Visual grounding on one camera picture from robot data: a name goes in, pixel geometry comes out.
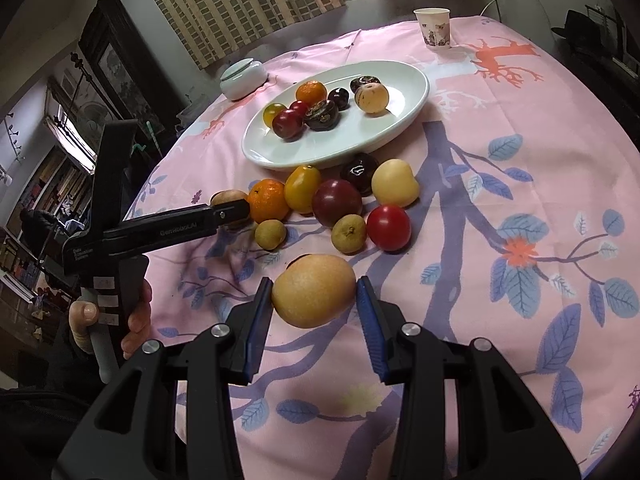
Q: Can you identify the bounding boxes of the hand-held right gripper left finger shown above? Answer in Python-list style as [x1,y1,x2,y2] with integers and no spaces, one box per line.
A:
[62,276,275,480]

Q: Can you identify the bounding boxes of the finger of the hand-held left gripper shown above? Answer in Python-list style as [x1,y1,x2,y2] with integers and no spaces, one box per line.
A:
[120,204,212,229]
[102,199,251,257]

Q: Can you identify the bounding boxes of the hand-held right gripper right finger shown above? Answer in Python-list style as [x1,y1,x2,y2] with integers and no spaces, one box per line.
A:
[355,275,583,480]

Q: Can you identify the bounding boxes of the tan round fruit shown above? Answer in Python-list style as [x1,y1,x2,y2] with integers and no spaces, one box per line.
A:
[210,189,251,231]

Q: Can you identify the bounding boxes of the large yellow fruit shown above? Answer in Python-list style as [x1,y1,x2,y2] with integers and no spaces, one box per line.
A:
[271,254,357,330]

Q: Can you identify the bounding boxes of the small yellow-green longan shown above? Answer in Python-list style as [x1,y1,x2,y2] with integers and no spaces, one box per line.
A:
[254,219,288,250]
[331,214,369,254]

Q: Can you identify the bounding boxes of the small red tomato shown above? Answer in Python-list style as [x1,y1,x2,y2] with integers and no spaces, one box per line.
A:
[366,204,412,253]

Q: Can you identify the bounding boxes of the purple red plum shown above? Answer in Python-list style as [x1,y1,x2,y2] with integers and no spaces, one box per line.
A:
[312,178,363,228]

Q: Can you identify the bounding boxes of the yellow tomato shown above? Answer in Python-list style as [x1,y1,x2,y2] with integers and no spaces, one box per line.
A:
[284,165,322,214]

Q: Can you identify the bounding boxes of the yellow-green tomato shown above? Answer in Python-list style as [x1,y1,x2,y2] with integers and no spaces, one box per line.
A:
[263,102,287,128]

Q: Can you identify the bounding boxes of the pale yellow fruit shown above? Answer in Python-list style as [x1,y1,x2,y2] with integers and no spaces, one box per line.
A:
[371,159,420,209]

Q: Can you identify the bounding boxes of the dark passion fruit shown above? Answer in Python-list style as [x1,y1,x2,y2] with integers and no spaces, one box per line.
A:
[349,75,382,95]
[304,100,342,132]

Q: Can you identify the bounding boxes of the white oval plate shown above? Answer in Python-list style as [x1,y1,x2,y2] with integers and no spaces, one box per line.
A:
[241,60,431,171]

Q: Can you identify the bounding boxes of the person's left hand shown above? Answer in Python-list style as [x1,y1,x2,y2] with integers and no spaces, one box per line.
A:
[69,280,153,361]

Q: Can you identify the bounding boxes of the standing fan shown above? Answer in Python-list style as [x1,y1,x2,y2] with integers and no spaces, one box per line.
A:
[75,100,113,141]

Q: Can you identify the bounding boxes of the bookshelf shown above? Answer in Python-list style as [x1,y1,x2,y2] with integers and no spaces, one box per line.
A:
[0,150,96,291]

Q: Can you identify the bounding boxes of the dark wooden cabinet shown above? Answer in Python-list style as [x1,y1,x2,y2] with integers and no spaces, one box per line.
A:
[77,0,183,133]

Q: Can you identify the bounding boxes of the pink printed tablecloth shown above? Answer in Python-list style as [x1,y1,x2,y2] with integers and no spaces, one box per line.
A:
[122,16,640,480]

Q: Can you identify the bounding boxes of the pale green lidded jar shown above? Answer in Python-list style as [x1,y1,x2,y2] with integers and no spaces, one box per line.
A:
[220,58,268,102]

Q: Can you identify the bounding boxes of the wide checked curtain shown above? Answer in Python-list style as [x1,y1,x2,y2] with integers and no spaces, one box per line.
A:
[131,0,347,71]

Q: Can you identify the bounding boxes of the printed paper cup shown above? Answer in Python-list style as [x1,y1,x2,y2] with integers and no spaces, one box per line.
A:
[413,7,452,49]

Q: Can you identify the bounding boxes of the black hat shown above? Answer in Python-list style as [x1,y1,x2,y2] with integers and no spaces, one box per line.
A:
[550,9,618,48]

